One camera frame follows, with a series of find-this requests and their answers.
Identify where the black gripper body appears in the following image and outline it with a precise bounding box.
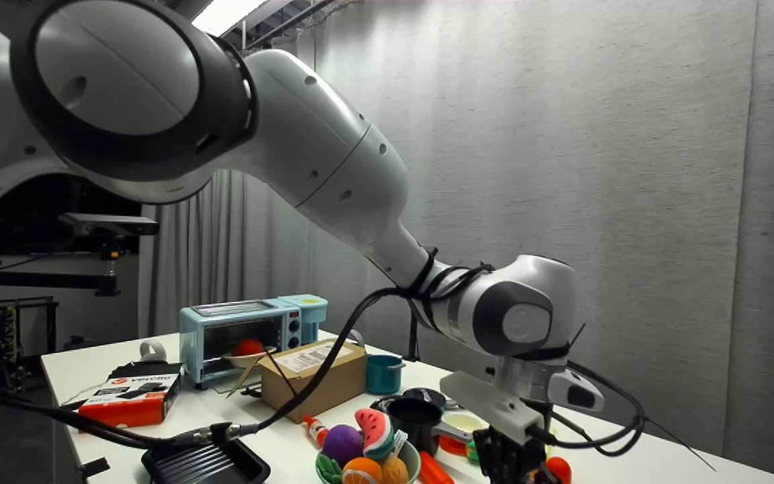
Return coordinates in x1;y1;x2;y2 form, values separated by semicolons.
471;421;555;484

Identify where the watermelon slice plush toy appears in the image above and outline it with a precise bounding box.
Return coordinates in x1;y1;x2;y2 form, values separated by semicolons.
352;406;400;461

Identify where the orange slice plush toy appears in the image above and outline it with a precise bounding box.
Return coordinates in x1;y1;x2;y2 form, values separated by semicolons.
342;455;388;484

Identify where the purple plum plush toy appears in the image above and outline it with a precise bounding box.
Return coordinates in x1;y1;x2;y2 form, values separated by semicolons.
319;421;368;470

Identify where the mint green bowl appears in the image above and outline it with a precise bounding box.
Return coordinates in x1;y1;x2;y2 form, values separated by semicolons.
314;437;428;484

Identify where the green plush vegetable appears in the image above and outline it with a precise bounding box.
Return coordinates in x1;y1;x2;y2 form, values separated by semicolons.
314;448;415;484

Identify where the small white cup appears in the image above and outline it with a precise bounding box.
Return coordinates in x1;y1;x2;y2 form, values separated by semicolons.
439;409;489;441

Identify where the small red toy piece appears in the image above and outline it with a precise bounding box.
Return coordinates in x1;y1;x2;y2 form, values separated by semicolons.
439;433;474;460

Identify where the orange carrot toy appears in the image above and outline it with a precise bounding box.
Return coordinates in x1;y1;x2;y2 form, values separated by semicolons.
416;448;457;484

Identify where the black toy pot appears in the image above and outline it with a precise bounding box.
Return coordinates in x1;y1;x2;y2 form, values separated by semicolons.
388;392;448;457

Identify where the small black frying pan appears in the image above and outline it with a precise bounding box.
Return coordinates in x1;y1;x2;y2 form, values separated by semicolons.
400;385;452;409

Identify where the teal toy pot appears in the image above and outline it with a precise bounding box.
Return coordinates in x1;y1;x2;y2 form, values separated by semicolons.
365;351;409;398

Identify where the red and white glue stick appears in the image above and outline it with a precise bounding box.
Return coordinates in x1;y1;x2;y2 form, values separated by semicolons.
301;413;334;452

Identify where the cardboard box with label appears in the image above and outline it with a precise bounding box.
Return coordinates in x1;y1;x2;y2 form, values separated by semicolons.
258;336;372;425

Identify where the red round toy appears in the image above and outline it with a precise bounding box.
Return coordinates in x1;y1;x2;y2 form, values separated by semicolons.
229;336;270;361

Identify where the black grill tray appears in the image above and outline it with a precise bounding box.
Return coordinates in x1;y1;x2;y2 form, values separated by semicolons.
141;421;275;484

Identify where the light blue toy oven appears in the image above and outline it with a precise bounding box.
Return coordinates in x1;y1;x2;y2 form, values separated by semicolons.
178;293;330;388

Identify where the grey backdrop curtain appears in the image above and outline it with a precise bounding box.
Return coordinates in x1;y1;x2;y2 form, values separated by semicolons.
141;0;774;467

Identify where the small grey metal object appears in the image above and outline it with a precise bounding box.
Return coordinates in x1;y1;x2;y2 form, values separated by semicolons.
137;339;170;363

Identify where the black flat device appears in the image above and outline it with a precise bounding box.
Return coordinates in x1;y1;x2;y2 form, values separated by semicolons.
111;358;184;379

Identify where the red box with white label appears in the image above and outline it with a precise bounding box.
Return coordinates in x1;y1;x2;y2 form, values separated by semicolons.
76;370;181;433

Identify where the black equipment rack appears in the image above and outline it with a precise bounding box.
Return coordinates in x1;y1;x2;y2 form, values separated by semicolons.
0;295;60;398

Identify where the ceiling light panel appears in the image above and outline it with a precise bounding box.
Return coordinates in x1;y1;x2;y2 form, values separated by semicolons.
192;0;270;38

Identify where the black monitor screen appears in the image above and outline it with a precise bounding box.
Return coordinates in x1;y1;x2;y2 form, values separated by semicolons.
0;172;149;257

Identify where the black camera tripod stand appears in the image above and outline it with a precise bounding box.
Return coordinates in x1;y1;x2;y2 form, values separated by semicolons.
405;307;426;363

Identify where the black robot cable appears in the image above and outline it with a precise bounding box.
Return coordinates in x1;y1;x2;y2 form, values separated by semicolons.
0;252;719;475

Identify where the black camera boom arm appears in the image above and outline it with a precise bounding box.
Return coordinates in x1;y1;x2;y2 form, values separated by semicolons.
0;256;123;303

